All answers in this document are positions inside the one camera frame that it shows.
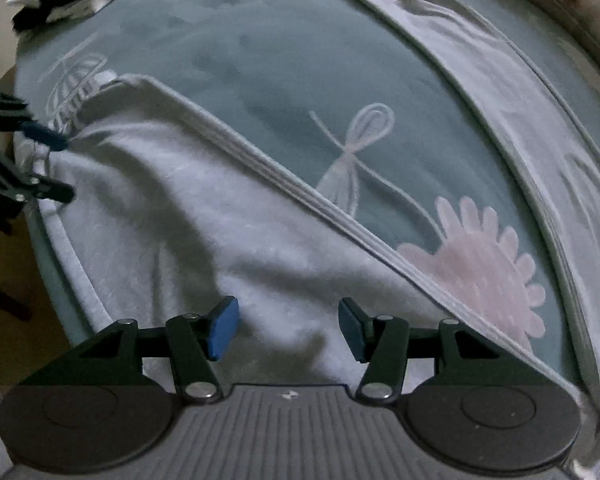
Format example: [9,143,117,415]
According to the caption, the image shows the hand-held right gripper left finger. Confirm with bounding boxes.
[27,296,241,405]

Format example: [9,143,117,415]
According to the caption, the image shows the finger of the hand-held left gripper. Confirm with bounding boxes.
[0,85,70,152]
[0,142,76,222]

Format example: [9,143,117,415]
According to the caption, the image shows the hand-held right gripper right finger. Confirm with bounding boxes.
[338,297,553,405]

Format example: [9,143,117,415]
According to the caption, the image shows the light grey sweatpants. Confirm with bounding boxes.
[17,0,600,480]

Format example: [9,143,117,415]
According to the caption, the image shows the teal printed bed sheet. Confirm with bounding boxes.
[10,0,600,411]

